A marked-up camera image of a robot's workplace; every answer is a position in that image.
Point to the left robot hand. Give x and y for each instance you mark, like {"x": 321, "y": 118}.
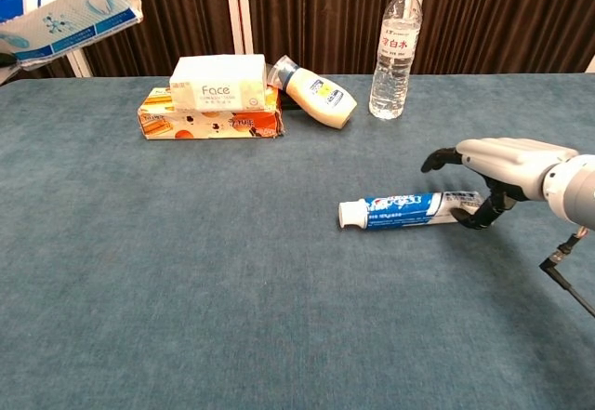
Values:
{"x": 7, "y": 60}

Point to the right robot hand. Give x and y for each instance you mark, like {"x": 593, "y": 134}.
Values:
{"x": 506, "y": 159}

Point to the blue white toothpaste box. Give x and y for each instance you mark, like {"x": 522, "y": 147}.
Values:
{"x": 70, "y": 15}

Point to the blue white toothpaste tube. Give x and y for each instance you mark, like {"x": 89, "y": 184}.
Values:
{"x": 400, "y": 210}

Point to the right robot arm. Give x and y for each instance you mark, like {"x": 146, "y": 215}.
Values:
{"x": 576, "y": 187}

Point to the orange snack box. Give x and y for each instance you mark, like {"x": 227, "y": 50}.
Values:
{"x": 209, "y": 127}

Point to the clear plastic water bottle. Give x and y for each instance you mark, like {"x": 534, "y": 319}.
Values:
{"x": 394, "y": 66}

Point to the cream lotion bottle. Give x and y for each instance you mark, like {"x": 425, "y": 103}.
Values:
{"x": 318, "y": 101}

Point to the white Face tissue pack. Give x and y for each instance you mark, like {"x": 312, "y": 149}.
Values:
{"x": 218, "y": 82}

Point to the blue felt table cover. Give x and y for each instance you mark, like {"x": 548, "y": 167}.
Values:
{"x": 297, "y": 298}

